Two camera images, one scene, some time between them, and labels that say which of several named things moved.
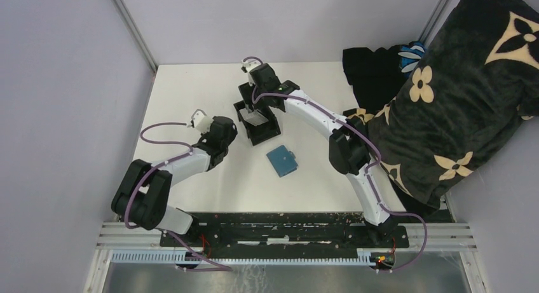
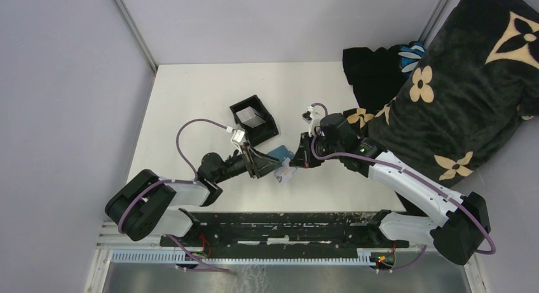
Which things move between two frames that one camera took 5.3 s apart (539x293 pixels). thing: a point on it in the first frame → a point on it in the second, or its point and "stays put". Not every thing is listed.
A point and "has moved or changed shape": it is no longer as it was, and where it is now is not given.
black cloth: [377, 77] stays put
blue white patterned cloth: [410, 55] stays put
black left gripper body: [234, 132] → [248, 154]
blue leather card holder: [283, 160] has moved or changed shape
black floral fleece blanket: [466, 98] stays put
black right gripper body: [259, 92] → [320, 145]
